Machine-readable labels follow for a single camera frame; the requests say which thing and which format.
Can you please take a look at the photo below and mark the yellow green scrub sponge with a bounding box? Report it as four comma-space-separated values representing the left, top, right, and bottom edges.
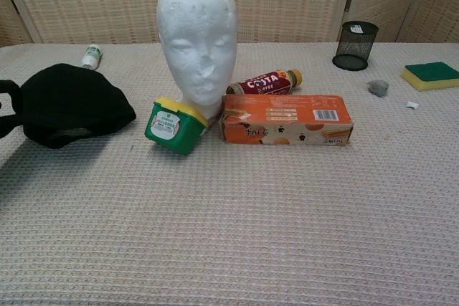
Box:
400, 62, 459, 92

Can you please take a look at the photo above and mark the woven folding screen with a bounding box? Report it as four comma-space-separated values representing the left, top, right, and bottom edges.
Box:
0, 0, 459, 47

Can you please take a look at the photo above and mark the black baseball cap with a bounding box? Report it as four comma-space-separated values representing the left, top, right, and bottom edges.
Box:
19, 63, 138, 150

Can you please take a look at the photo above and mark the Costa coffee bottle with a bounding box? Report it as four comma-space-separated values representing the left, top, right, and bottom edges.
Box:
226, 67, 303, 96

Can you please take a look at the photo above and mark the small grey stone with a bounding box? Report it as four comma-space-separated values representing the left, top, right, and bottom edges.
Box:
366, 79, 389, 98

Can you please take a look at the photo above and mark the green tub with yellow lid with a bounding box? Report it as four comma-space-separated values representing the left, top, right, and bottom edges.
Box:
144, 96, 209, 156

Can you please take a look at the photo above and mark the black mesh pen holder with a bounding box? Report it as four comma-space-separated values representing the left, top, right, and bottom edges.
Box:
331, 21, 380, 72

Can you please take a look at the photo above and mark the white foam mannequin head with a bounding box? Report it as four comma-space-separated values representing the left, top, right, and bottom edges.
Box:
156, 0, 237, 119

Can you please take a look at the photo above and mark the waffle weave tablecloth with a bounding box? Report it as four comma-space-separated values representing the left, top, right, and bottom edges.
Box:
0, 41, 459, 306

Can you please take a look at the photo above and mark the small white green bottle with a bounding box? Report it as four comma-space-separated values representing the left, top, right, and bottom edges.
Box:
82, 44, 105, 70

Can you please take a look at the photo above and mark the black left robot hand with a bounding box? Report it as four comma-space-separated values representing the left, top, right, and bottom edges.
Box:
0, 79, 25, 139

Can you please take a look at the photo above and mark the orange cardboard biscuit box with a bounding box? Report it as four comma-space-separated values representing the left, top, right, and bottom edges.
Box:
219, 94, 354, 148

